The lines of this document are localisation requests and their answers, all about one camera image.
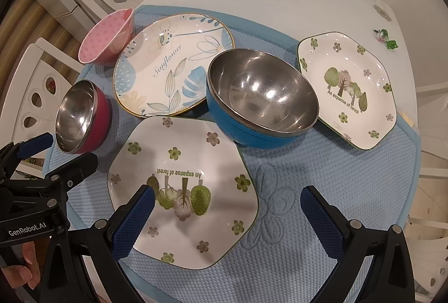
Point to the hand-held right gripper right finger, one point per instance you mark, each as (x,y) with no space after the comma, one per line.
(322,219)

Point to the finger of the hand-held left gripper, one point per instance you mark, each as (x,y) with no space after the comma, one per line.
(80,166)
(35,144)

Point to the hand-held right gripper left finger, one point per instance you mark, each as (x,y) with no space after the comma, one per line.
(134,219)

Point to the small red steel bowl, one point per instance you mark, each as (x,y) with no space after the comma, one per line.
(75,114)

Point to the hexagonal tree print plate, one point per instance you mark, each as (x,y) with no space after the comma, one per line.
(196,156)

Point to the pink polka dot bowl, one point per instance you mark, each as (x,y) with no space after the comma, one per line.
(101,37)

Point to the round floral plate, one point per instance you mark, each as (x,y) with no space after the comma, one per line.
(168,61)

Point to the large blue steel bowl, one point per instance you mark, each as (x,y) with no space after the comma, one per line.
(262,89)

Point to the green-rimmed floral plate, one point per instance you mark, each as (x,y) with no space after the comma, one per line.
(336,61)

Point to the person's left hand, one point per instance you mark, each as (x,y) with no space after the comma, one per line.
(24,264)

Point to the light blue quilted mat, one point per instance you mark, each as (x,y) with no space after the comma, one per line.
(297,163)

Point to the pink green wrapped candy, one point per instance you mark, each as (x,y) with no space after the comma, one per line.
(381,34)

